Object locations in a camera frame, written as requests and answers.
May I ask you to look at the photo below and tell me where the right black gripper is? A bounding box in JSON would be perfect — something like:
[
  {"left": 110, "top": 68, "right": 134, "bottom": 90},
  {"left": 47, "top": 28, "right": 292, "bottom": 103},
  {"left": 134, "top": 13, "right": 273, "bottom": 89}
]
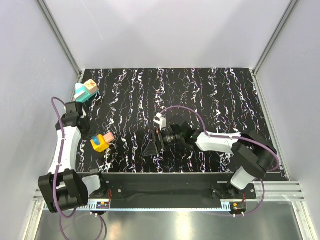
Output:
[{"left": 143, "top": 128, "right": 184, "bottom": 156}]

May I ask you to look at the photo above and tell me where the teal socket block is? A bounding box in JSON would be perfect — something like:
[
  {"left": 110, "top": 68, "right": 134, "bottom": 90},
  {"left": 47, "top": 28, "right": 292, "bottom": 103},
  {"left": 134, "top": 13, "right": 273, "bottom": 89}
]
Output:
[{"left": 73, "top": 83, "right": 99, "bottom": 103}]

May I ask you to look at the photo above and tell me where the beige wooden plug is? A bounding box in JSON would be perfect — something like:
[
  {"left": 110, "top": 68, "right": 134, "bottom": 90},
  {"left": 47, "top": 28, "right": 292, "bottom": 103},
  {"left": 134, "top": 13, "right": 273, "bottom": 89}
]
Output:
[{"left": 83, "top": 79, "right": 99, "bottom": 95}]

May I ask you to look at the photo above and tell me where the pink plug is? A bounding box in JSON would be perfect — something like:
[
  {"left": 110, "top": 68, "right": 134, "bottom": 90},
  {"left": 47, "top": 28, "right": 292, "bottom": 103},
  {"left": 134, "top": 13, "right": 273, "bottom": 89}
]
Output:
[{"left": 103, "top": 132, "right": 115, "bottom": 144}]

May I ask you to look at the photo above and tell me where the yellow cube socket adapter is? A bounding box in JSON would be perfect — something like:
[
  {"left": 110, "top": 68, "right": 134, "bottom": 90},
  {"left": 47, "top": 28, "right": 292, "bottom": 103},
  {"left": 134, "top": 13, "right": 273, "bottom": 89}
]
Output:
[{"left": 90, "top": 134, "right": 109, "bottom": 153}]

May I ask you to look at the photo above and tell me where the blue plug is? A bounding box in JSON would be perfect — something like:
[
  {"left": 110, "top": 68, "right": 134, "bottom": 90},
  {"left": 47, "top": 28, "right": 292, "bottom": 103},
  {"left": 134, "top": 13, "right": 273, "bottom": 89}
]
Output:
[{"left": 92, "top": 136, "right": 100, "bottom": 146}]

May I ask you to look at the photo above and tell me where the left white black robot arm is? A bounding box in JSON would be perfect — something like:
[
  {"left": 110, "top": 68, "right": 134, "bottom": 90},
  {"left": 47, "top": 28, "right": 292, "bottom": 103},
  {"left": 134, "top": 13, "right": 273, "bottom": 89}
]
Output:
[{"left": 38, "top": 101, "right": 108, "bottom": 214}]

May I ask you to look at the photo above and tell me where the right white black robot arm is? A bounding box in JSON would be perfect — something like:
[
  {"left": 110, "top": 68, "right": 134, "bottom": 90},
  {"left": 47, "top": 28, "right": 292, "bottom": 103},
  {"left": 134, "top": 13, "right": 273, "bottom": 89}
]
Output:
[{"left": 142, "top": 120, "right": 277, "bottom": 199}]

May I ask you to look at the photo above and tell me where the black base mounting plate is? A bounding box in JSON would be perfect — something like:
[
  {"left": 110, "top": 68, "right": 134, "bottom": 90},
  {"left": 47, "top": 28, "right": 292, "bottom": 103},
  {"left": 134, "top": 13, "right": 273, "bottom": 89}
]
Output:
[{"left": 102, "top": 173, "right": 257, "bottom": 211}]

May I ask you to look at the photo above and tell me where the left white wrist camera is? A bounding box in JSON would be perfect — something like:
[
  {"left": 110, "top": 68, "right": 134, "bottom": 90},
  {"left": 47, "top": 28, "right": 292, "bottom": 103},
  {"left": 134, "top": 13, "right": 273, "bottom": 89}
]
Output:
[{"left": 81, "top": 109, "right": 87, "bottom": 118}]

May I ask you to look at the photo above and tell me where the left aluminium frame post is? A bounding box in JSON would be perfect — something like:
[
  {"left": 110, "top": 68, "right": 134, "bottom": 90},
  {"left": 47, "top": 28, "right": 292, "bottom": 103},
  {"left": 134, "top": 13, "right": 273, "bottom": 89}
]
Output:
[{"left": 36, "top": 0, "right": 85, "bottom": 78}]

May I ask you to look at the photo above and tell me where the aluminium frame post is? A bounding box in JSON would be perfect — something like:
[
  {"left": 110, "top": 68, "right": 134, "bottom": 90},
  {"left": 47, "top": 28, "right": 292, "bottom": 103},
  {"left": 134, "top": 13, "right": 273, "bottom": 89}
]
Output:
[
  {"left": 251, "top": 0, "right": 301, "bottom": 76},
  {"left": 36, "top": 0, "right": 85, "bottom": 78}
]

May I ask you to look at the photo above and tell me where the aluminium rail front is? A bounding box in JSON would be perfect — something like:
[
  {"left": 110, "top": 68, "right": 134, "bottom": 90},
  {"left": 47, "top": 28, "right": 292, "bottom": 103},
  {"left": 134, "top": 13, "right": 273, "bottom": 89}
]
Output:
[{"left": 32, "top": 182, "right": 306, "bottom": 213}]

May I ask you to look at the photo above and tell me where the right aluminium frame post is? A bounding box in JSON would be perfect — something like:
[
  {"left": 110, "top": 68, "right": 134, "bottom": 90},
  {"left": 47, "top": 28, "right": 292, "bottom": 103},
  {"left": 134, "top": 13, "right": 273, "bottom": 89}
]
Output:
[{"left": 251, "top": 0, "right": 301, "bottom": 76}]

